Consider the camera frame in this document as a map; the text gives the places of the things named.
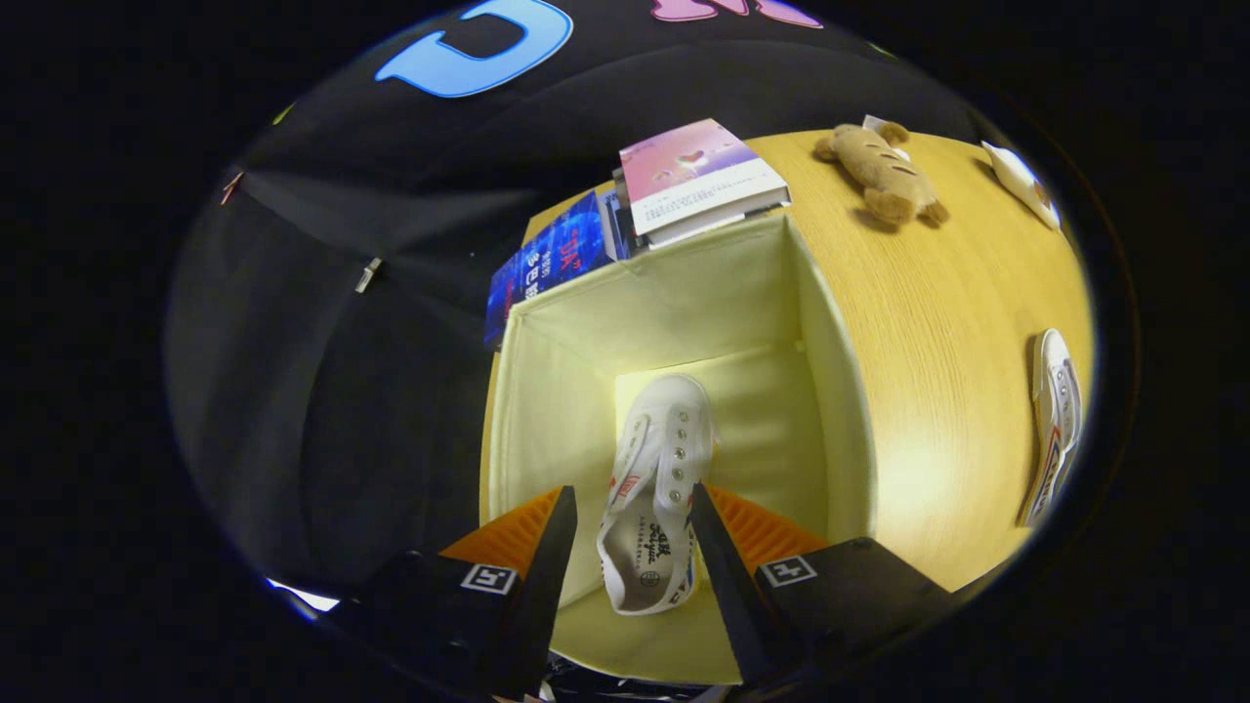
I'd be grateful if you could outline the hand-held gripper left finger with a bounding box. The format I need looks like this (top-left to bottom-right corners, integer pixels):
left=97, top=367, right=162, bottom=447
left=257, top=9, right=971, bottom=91
left=332, top=485, right=578, bottom=699

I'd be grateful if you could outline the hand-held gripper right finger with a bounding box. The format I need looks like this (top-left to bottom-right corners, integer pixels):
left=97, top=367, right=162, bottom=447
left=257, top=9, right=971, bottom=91
left=689, top=482, right=953, bottom=686

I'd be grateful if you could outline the white canvas shoe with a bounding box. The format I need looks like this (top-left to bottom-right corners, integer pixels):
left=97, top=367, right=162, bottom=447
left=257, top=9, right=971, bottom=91
left=598, top=374, right=719, bottom=616
left=1021, top=329, right=1083, bottom=528

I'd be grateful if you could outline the pale fabric storage box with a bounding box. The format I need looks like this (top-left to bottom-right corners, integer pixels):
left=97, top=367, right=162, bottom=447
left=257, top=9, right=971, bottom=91
left=479, top=213, right=878, bottom=686

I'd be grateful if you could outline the black backdrop cloth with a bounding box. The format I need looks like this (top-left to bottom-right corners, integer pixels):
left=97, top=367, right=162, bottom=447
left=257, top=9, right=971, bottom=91
left=166, top=0, right=987, bottom=597

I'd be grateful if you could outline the blue cover book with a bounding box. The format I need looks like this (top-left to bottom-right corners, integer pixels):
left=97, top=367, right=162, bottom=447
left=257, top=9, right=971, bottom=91
left=483, top=190, right=611, bottom=350

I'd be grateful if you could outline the white paperback book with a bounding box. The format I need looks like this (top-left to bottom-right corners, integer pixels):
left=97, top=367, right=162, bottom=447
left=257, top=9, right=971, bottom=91
left=646, top=195, right=792, bottom=248

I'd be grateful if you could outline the grey blue book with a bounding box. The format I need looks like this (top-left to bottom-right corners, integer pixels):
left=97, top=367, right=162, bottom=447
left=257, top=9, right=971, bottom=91
left=598, top=186, right=647, bottom=261

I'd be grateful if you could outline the pink cover book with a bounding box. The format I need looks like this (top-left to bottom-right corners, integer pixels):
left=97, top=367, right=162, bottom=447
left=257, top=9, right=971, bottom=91
left=619, top=119, right=790, bottom=235

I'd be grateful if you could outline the brown plush toy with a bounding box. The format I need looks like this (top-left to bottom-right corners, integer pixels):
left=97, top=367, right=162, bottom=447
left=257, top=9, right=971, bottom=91
left=815, top=122, right=946, bottom=227

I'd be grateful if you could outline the white plush toy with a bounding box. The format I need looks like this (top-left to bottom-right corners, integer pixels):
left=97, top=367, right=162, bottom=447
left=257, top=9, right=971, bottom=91
left=981, top=142, right=1061, bottom=230

